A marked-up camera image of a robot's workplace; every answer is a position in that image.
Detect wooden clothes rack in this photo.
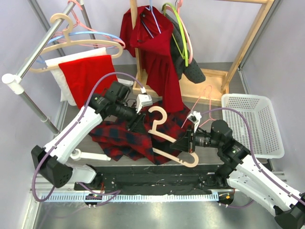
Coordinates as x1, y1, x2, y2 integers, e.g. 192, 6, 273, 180
130, 0, 277, 106

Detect grey dotted garment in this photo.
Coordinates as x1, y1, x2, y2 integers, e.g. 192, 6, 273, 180
165, 14, 206, 84

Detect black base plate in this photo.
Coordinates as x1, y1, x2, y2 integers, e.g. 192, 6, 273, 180
87, 165, 230, 196

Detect white cable duct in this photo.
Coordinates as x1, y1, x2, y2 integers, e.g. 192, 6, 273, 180
45, 192, 219, 203

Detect thin pink wire hanger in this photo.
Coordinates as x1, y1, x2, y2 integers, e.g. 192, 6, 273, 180
181, 85, 215, 128

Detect blue hanger left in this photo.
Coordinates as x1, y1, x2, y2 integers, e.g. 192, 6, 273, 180
41, 31, 125, 58

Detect beige wooden hanger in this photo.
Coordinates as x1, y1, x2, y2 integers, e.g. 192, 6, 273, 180
147, 106, 200, 168
39, 13, 125, 58

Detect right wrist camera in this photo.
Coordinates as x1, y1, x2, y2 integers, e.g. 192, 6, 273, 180
187, 110, 202, 133

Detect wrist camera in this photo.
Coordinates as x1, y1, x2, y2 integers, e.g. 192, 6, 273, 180
136, 87, 153, 113
187, 110, 202, 133

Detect green hanger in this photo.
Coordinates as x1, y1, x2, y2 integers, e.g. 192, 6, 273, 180
162, 2, 189, 67

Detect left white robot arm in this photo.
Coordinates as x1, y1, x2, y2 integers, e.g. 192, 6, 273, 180
31, 82, 152, 190

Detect dark red skirt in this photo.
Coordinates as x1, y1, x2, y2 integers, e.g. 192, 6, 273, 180
120, 6, 183, 113

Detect bright red hung garment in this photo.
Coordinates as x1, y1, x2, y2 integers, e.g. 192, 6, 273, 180
59, 55, 115, 109

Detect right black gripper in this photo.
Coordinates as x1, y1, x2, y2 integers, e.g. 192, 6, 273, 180
170, 123, 223, 153

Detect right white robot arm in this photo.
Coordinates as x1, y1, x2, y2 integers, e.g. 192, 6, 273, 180
170, 120, 305, 229

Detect red plaid garment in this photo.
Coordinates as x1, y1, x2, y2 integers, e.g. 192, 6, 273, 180
89, 105, 192, 165

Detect white hung cloth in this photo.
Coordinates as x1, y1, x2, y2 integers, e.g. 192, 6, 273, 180
44, 47, 124, 107

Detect metal clothes rack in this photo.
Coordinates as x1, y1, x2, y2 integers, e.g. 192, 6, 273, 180
0, 0, 134, 162

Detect white plastic laundry basket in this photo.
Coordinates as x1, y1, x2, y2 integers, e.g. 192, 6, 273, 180
221, 94, 285, 159

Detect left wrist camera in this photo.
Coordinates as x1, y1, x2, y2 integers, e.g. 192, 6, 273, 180
136, 87, 153, 113

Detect blue wire hanger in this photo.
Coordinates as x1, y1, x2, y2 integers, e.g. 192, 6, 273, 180
141, 0, 162, 38

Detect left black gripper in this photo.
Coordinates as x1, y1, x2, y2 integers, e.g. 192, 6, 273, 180
114, 102, 147, 135

